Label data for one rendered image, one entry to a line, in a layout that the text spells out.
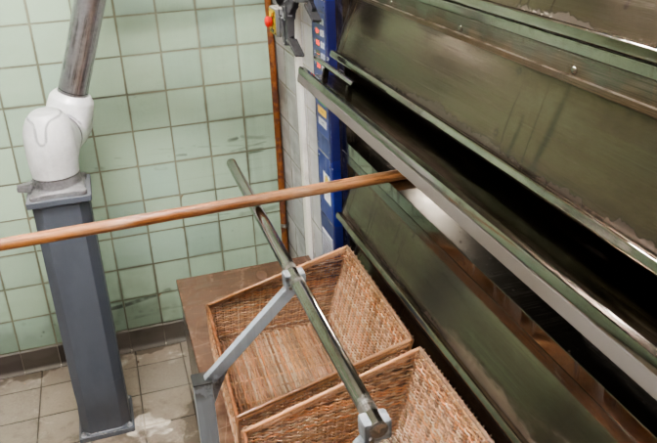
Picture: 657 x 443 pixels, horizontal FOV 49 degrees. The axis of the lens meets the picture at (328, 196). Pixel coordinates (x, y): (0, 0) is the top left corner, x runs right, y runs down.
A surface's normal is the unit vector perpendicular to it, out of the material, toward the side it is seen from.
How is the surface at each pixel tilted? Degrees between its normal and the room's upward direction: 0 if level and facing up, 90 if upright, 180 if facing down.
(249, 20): 90
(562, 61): 90
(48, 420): 0
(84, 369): 90
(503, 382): 70
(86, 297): 90
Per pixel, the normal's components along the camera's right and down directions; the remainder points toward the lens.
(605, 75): -0.95, 0.16
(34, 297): 0.30, 0.37
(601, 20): -0.90, -0.19
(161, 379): -0.04, -0.91
